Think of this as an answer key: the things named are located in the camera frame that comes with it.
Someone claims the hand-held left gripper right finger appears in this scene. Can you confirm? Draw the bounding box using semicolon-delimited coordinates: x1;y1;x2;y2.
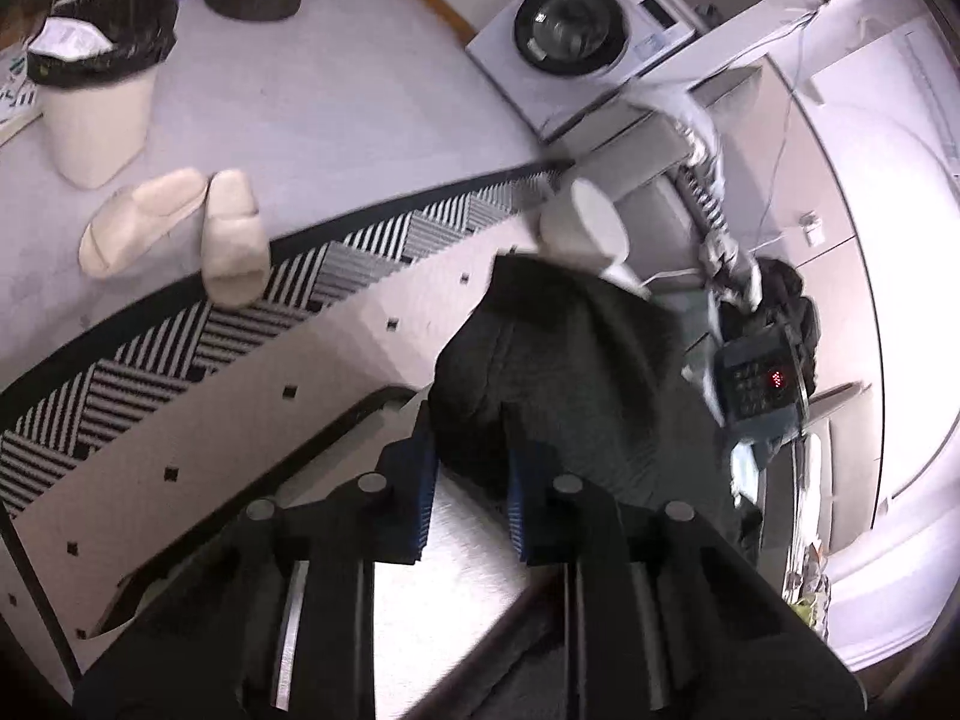
506;439;871;720

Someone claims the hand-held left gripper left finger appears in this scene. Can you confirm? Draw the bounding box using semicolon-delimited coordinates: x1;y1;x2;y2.
75;431;443;720

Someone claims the black knit cloth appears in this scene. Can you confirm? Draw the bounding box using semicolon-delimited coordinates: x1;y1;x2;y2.
427;251;762;563

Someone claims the grey clothes pile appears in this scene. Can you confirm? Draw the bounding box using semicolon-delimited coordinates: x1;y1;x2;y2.
622;86;762;308

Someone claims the black white striped rug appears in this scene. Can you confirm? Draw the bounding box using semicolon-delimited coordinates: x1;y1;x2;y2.
0;157;578;638

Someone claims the dark rice cooker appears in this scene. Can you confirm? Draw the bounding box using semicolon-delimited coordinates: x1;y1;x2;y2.
712;330;815;440

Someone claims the white cylinder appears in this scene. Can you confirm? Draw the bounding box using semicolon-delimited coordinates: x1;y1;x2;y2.
540;176;629;271

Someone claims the beige slipper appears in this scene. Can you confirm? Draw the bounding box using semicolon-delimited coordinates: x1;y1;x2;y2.
201;169;271;308
79;169;209;277

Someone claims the grey sofa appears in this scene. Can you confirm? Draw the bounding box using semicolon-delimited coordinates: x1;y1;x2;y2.
555;64;766;301

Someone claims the beige trash bin black bag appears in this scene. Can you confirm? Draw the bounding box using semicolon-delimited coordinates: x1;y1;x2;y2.
26;0;179;191

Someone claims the white washing machine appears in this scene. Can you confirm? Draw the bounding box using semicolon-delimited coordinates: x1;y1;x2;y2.
465;0;698;140

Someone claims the black cable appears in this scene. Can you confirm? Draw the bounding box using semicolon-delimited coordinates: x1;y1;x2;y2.
0;514;83;691

